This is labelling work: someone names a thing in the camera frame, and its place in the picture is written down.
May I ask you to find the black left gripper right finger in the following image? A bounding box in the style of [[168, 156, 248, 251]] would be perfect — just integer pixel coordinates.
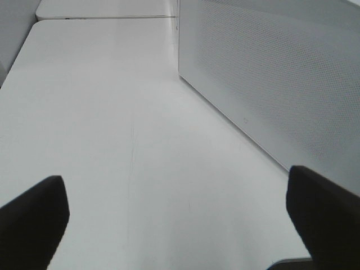
[[286, 165, 359, 269]]

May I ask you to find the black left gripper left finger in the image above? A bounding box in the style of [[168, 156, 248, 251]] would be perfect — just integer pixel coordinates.
[[1, 175, 70, 269]]

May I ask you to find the white microwave door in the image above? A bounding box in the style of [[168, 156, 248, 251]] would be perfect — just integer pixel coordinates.
[[178, 1, 359, 194]]

